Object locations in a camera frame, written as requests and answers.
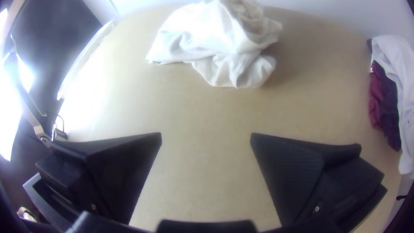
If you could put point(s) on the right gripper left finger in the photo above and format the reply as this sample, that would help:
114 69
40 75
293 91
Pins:
106 174

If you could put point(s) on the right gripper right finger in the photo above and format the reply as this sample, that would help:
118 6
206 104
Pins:
307 181

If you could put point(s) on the white t-shirt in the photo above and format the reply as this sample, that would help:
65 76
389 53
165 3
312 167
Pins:
220 42

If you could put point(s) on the heap of clothes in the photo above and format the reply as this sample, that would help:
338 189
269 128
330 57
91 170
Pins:
393 97

